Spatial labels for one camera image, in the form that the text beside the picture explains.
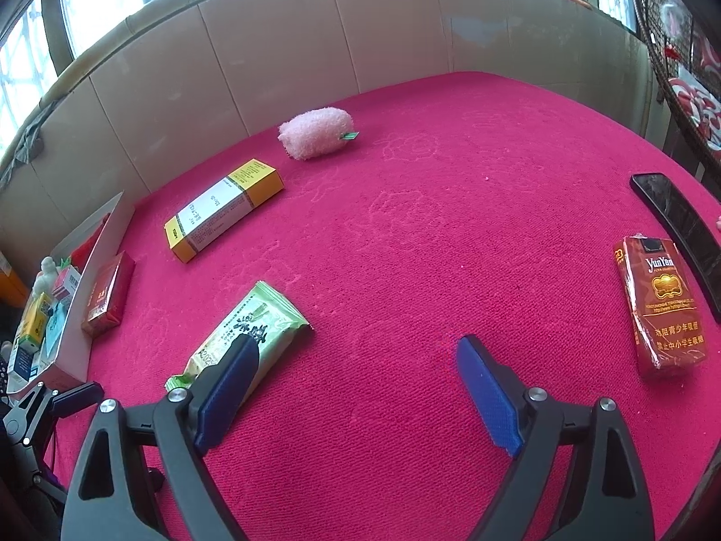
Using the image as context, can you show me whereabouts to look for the yellow green carton box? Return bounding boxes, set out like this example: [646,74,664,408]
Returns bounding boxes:
[16,292,53,350]

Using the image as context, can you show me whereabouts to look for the grey cloth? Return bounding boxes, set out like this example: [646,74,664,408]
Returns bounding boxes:
[11,98,57,164]

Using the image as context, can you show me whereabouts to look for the wicker hanging chair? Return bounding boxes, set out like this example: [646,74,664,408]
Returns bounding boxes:
[631,0,721,153]

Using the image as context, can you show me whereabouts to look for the pink plush toy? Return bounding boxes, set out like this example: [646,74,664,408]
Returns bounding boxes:
[278,106,359,161]

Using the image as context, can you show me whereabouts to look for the red plush toy green leaves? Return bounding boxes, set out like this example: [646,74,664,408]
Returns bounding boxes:
[59,213,110,271]

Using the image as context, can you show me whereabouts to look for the white red striped medicine box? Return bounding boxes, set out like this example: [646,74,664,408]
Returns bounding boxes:
[53,265,82,299]

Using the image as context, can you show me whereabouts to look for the white plush toy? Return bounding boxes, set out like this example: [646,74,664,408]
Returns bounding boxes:
[31,256,60,297]

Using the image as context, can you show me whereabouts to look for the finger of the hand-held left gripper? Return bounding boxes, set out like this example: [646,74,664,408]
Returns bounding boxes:
[48,381,105,418]

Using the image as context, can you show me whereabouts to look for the red cigarette pack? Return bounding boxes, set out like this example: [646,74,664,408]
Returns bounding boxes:
[613,234,712,380]

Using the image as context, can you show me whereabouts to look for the white cardboard storage box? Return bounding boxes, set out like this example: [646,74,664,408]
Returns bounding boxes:
[5,192,136,395]

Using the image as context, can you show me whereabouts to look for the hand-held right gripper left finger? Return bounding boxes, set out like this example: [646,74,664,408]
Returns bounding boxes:
[59,335,261,541]

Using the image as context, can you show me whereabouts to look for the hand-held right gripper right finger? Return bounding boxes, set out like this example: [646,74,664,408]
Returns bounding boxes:
[456,335,657,541]

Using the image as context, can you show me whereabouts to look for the green cracker packet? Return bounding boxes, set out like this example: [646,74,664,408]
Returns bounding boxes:
[164,280,312,401]

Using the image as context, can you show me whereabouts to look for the yellow trimmed medicine box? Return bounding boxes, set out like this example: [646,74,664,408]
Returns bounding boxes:
[164,159,284,263]

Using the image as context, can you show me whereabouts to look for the orange drink cup with straw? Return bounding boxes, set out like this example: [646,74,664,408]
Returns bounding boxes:
[0,248,32,308]

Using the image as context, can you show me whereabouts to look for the red white patterned cushion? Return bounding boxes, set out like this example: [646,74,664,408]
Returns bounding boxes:
[673,62,721,150]

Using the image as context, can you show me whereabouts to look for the black phone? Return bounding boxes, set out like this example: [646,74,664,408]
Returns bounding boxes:
[630,172,721,322]

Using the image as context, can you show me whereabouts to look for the red orange small box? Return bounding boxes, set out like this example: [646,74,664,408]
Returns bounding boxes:
[82,251,136,339]

